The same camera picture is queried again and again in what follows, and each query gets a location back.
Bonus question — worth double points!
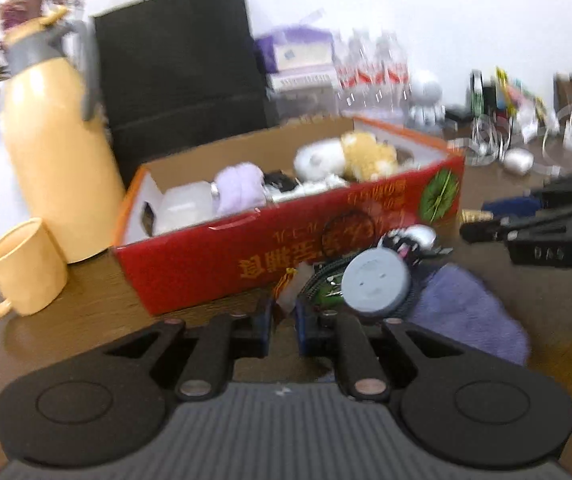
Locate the purple tissue box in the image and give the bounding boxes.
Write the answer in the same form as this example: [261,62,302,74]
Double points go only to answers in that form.
[254,25,337,74]

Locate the blue-grey round disc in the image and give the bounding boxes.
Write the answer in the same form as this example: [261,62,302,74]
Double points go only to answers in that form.
[341,249,412,317]

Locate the yellow mug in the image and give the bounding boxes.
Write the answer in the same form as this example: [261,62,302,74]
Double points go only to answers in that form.
[0,217,70,320]

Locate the white flat box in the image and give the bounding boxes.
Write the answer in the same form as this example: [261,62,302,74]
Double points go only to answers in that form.
[268,67,340,94]

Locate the silver round item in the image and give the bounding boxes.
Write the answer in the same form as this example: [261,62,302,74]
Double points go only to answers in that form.
[405,225,438,250]

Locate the black paper bag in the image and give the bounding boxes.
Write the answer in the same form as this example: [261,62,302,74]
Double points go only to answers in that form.
[91,0,270,187]

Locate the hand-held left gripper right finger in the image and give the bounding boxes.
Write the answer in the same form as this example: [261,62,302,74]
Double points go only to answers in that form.
[295,300,473,402]

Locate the red cardboard box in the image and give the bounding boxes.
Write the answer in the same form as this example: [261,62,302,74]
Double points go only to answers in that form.
[112,116,467,317]

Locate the clear plastic bag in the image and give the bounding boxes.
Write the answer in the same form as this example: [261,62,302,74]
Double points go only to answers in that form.
[275,266,318,326]

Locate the white robot toy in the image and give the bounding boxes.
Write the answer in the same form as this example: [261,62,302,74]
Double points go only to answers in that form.
[408,70,447,129]

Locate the colourful snack packets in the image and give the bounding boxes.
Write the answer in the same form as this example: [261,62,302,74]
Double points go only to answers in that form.
[495,66,538,112]

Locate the purple knitted cloth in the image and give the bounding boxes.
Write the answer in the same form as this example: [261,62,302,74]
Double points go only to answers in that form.
[406,264,532,366]

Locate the white oval device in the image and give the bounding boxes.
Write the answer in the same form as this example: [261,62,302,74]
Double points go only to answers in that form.
[501,146,535,176]

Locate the clear water bottle red label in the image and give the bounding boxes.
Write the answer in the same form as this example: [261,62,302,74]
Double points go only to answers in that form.
[335,31,362,107]
[359,30,385,107]
[381,31,412,109]

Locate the black stand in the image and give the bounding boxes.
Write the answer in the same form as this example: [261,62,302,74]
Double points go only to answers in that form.
[481,80,500,112]

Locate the clear cotton swab container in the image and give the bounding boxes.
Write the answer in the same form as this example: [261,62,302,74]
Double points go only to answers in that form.
[158,182,222,231]

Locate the yellow thermos jug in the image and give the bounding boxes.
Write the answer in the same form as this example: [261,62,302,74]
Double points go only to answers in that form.
[1,7,128,264]

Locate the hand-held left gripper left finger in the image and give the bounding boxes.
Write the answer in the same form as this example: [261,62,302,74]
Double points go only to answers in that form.
[95,299,273,402]

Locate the clear plastic storage box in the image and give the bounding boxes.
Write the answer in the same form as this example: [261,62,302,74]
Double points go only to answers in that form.
[271,90,342,124]

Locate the light purple fuzzy towel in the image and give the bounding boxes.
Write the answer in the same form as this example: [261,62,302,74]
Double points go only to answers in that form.
[214,162,267,216]

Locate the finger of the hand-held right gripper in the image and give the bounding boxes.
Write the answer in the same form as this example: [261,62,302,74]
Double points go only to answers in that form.
[460,204,572,246]
[482,170,572,216]

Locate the yellow and white plush toy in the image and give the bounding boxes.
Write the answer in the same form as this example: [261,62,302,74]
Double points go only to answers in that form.
[293,131,400,184]

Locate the dried pink flower bouquet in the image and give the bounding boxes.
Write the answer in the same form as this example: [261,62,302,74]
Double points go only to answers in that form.
[0,0,90,102]

